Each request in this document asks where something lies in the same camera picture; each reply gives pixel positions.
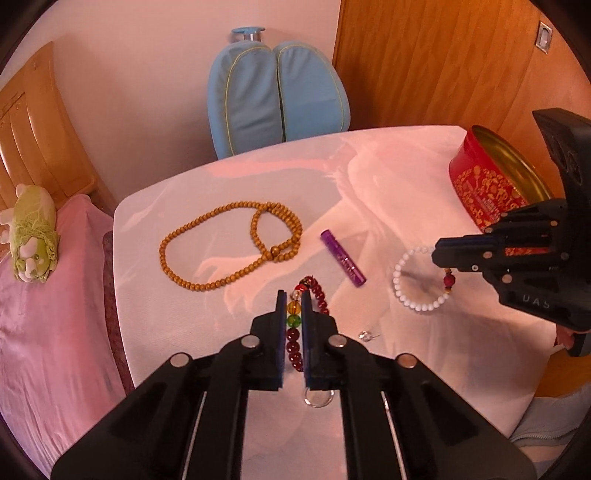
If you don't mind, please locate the wooden wardrobe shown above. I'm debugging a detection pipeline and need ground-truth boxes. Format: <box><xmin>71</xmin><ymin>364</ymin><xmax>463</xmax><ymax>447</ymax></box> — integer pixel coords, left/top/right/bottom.
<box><xmin>332</xmin><ymin>0</ymin><xmax>591</xmax><ymax>222</ymax></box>

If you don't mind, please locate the green cabbage plush toy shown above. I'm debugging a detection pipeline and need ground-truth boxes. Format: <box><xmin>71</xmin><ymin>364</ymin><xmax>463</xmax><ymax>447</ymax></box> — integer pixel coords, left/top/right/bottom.
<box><xmin>0</xmin><ymin>185</ymin><xmax>61</xmax><ymax>283</ymax></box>

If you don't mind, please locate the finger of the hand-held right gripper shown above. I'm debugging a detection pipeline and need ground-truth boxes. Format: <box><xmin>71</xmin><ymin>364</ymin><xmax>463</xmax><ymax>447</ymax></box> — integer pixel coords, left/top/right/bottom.
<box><xmin>436</xmin><ymin>198</ymin><xmax>570</xmax><ymax>254</ymax></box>
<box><xmin>433</xmin><ymin>250</ymin><xmax>570</xmax><ymax>283</ymax></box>

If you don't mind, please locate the silver key ring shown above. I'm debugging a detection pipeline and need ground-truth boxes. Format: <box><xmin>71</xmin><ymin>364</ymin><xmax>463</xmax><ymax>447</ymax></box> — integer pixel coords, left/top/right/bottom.
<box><xmin>302</xmin><ymin>388</ymin><xmax>334</xmax><ymax>409</ymax></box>

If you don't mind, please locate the brown wooden bead necklace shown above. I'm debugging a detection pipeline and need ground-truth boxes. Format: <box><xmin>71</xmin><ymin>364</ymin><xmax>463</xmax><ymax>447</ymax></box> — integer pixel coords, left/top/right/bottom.
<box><xmin>158</xmin><ymin>200</ymin><xmax>303</xmax><ymax>292</ymax></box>

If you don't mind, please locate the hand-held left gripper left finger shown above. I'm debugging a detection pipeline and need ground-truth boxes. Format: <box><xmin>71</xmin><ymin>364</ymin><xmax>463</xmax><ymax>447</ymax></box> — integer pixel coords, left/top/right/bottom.
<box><xmin>51</xmin><ymin>290</ymin><xmax>289</xmax><ymax>480</ymax></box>

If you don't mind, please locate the red and gold round tin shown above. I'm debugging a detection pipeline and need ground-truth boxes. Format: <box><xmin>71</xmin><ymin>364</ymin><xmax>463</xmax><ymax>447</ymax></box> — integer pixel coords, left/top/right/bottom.
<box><xmin>448</xmin><ymin>124</ymin><xmax>555</xmax><ymax>257</ymax></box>

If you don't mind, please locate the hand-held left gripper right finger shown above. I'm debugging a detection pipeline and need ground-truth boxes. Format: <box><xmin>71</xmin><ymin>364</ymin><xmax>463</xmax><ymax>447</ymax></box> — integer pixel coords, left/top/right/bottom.
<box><xmin>301</xmin><ymin>290</ymin><xmax>539</xmax><ymax>480</ymax></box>

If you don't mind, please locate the white bead bracelet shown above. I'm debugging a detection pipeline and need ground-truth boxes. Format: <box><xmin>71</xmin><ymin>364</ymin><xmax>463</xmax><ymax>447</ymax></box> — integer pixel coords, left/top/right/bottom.
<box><xmin>393</xmin><ymin>247</ymin><xmax>458</xmax><ymax>312</ymax></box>

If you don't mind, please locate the pink blanket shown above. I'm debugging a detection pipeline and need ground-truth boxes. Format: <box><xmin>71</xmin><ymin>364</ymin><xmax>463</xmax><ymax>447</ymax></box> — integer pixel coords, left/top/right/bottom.
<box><xmin>0</xmin><ymin>194</ymin><xmax>134</xmax><ymax>476</ymax></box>

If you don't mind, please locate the dark red bead bracelet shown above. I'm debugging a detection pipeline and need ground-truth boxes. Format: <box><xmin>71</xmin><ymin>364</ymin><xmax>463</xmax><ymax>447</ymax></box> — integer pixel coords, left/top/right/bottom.
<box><xmin>286</xmin><ymin>275</ymin><xmax>329</xmax><ymax>372</ymax></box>

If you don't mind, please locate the blue padded chair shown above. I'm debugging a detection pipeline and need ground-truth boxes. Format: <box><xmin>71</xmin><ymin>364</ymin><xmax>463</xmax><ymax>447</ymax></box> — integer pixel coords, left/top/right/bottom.
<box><xmin>206</xmin><ymin>28</ymin><xmax>351</xmax><ymax>160</ymax></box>

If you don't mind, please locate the wooden bed headboard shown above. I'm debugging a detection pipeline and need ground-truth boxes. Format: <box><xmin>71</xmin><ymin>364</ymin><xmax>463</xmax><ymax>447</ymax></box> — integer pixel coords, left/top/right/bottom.
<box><xmin>0</xmin><ymin>41</ymin><xmax>116</xmax><ymax>213</ymax></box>

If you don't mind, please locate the purple tube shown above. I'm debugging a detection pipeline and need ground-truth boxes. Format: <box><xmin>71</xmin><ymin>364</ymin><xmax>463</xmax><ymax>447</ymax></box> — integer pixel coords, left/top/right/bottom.
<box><xmin>320</xmin><ymin>229</ymin><xmax>368</xmax><ymax>288</ymax></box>

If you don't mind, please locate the metal recessed wardrobe handle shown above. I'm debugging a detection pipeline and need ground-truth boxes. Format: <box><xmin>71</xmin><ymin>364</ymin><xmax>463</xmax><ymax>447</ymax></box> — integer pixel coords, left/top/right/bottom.
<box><xmin>536</xmin><ymin>21</ymin><xmax>554</xmax><ymax>54</ymax></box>

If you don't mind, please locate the grey clothing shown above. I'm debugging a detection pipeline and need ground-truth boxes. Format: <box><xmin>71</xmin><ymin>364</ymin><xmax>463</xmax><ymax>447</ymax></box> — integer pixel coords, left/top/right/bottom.
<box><xmin>508</xmin><ymin>392</ymin><xmax>580</xmax><ymax>445</ymax></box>

